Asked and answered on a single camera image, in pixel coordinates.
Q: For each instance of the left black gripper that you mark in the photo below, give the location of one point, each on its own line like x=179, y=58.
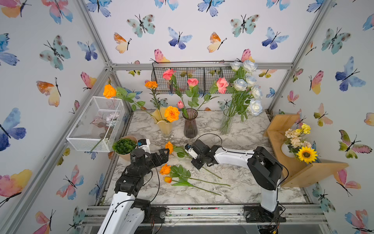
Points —
x=164, y=159

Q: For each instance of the orange rose flower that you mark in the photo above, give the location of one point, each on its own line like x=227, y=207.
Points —
x=180, y=152
x=130, y=98

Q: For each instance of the orange ranunculus flower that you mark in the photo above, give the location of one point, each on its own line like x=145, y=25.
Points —
x=181, y=173

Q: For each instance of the orange tulip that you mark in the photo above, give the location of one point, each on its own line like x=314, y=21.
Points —
x=185, y=183

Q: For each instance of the orange marigold stem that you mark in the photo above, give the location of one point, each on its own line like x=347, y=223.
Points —
x=172, y=114

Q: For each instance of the pink tulip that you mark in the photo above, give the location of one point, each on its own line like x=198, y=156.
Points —
x=182, y=107

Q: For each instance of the pink rose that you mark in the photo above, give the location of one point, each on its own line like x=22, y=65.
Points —
x=219, y=86

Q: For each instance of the pink rose pair stem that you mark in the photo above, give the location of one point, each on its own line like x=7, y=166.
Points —
x=191, y=92

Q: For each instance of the small white rose stem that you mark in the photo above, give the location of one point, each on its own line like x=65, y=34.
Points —
x=249, y=67

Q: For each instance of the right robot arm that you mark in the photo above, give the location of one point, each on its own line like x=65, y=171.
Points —
x=264, y=167

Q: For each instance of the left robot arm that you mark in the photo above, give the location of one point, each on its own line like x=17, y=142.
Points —
x=126, y=211

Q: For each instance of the purple glass vase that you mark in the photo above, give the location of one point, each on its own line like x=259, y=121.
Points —
x=190, y=127

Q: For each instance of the potted green succulent plant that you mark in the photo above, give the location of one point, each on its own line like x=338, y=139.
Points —
x=125, y=146

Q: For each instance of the yellow ruffled vase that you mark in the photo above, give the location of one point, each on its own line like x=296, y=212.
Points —
x=161, y=121

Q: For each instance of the clear glass vase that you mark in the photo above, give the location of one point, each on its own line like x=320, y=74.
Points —
x=227, y=120

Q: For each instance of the sunflower bouquet in vase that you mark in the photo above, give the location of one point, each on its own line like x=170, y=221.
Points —
x=298, y=147

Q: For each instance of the wooden corner shelf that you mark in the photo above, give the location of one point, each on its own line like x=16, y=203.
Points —
x=297, y=173

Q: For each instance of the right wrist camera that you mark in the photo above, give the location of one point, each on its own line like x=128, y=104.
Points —
x=191, y=152

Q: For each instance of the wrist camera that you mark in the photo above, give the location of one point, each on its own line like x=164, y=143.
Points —
x=144, y=144
x=191, y=152

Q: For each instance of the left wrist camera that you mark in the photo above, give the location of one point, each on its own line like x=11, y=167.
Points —
x=144, y=144

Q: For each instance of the white mesh wall basket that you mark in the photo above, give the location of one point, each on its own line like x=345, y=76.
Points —
x=98, y=125

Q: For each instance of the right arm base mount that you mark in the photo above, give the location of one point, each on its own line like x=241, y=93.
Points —
x=258, y=214

